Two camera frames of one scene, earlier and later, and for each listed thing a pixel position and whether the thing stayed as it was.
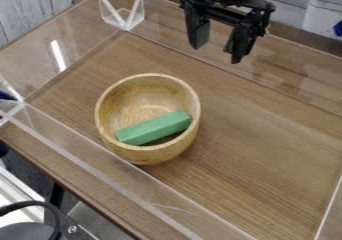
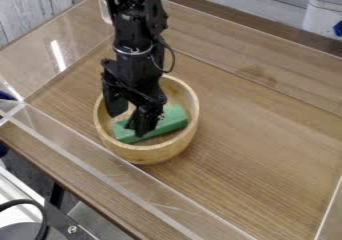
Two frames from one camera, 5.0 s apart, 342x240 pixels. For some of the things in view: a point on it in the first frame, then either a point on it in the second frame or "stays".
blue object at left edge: [7, 96] stays
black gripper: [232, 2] -> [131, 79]
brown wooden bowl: [139, 98] stays
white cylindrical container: [322, 14] stays
